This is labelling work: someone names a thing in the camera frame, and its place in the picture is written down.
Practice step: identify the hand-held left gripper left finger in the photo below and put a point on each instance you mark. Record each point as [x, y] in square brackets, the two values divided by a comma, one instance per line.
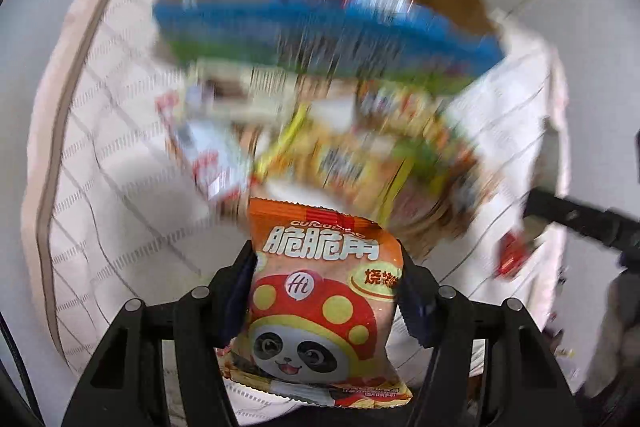
[243, 279]

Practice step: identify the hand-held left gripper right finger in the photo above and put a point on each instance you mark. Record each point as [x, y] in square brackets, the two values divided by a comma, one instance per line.
[415, 307]

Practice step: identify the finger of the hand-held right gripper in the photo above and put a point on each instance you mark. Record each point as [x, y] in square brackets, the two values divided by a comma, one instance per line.
[570, 214]

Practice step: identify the orange panda snack packet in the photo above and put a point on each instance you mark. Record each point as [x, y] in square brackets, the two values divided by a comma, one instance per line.
[320, 307]

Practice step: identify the small red snack packet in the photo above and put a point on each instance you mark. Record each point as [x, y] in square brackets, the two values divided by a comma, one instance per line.
[511, 255]

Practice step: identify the pile of assorted snack packets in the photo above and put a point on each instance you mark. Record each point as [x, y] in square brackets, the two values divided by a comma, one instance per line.
[350, 157]

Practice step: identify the white patterned cloth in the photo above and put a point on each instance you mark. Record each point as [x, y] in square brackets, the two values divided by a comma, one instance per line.
[125, 132]

